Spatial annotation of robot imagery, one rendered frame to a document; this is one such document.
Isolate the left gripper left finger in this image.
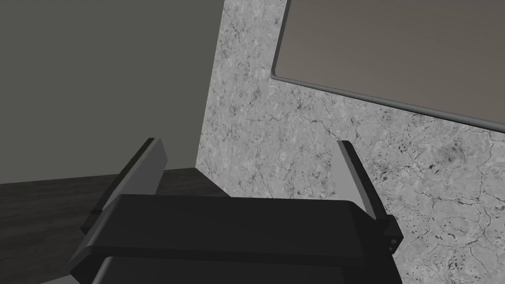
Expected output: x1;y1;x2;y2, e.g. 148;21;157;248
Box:
80;137;168;235

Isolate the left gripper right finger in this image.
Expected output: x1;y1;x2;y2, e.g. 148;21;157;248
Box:
330;140;404;253

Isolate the brown panel with grey rim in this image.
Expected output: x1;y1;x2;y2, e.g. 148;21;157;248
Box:
270;0;505;133

